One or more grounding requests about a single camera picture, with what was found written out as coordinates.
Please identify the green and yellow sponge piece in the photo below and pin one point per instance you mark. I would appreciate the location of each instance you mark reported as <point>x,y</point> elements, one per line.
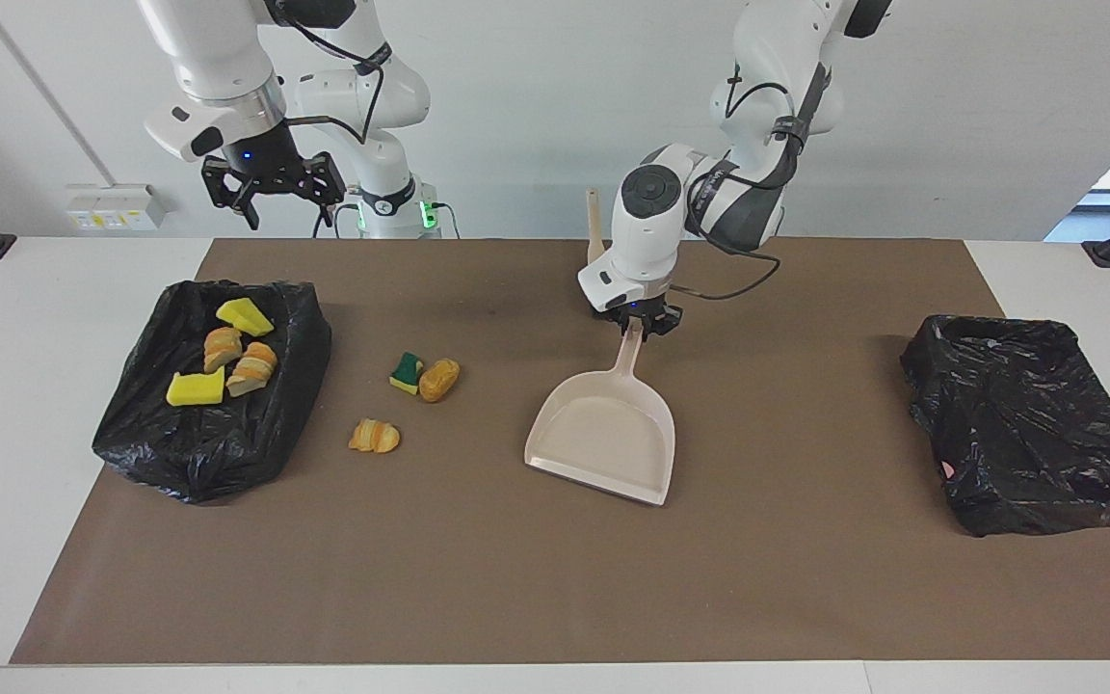
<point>408,371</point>

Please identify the white wall socket box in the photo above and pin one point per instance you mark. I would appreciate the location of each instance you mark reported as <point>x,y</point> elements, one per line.
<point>117,207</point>

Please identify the pale beige bread chunk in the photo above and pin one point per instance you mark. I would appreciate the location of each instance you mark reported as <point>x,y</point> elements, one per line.
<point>251,371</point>

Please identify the white wall conduit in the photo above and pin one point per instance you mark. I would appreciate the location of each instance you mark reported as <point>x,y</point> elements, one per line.
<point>49,96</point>

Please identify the beige hand brush black bristles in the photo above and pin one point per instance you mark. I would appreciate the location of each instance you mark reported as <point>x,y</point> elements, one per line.
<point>594,231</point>

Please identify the black bag-lined bin pink spot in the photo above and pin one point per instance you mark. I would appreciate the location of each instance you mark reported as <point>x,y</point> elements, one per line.
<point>1027,424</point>

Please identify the brown table mat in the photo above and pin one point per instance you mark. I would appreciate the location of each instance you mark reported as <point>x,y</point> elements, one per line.
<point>709,598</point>

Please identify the brown oval bread roll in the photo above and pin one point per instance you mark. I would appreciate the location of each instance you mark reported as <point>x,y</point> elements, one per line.
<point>438,380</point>

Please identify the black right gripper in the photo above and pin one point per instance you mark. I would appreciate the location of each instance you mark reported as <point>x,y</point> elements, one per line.
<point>261,154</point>

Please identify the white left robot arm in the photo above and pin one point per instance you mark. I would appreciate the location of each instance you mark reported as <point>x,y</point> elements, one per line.
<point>647,241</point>

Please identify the beige plastic dustpan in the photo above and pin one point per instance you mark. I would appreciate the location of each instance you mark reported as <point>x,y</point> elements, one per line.
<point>603,434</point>

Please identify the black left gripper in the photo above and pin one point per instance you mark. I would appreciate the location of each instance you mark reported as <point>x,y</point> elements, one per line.
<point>642,310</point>

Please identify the yellow notched sponge piece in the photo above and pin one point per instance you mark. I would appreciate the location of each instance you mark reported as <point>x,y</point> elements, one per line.
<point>195,389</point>

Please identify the orange striped croissant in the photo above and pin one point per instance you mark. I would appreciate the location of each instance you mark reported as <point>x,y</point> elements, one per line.
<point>222,347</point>
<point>374,437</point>

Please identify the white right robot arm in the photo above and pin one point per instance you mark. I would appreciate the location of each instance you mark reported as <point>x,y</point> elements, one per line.
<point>218,58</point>

